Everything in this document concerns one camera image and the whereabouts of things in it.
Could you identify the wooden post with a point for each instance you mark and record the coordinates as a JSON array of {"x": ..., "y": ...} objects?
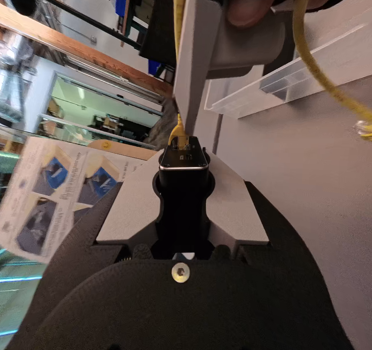
[{"x": 72, "y": 46}]

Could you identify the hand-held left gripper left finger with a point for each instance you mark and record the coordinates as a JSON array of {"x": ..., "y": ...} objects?
[{"x": 130, "y": 210}]

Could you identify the black ethernet switch box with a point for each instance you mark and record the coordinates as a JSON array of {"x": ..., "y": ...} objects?
[{"x": 183, "y": 199}]

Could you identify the person's right hand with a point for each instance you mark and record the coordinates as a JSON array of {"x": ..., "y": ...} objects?
[{"x": 250, "y": 7}]

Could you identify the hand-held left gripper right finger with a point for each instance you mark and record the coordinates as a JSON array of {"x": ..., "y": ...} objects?
[{"x": 235, "y": 210}]

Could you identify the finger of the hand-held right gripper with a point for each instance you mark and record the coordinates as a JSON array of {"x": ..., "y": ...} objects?
[{"x": 194, "y": 50}]

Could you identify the printed instruction poster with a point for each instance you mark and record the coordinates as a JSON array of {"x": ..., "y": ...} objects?
[{"x": 58, "y": 196}]

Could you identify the clear plastic bin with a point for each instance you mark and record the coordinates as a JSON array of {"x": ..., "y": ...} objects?
[{"x": 290, "y": 74}]

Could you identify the black chair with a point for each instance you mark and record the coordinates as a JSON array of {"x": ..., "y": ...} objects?
[{"x": 159, "y": 30}]

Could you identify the yellow smiley sticker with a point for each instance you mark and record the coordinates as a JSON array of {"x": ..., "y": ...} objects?
[{"x": 105, "y": 145}]

